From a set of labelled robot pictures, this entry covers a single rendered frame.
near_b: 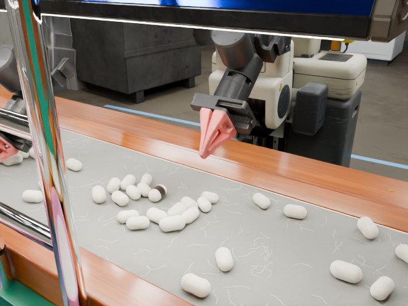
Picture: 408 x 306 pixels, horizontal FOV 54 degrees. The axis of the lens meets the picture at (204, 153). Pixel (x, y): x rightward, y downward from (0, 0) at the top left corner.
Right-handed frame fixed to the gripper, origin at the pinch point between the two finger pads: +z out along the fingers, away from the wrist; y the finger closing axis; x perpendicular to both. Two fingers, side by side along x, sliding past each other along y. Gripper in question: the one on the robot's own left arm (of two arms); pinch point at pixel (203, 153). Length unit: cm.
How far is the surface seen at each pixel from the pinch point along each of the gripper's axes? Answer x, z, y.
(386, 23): -29.9, -1.3, 27.7
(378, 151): 202, -109, -4
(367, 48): 369, -333, -77
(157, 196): -0.1, 9.4, -4.4
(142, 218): -4.8, 14.2, -1.7
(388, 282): -0.7, 10.0, 30.9
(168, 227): -3.6, 13.9, 2.3
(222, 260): -5.6, 15.4, 12.8
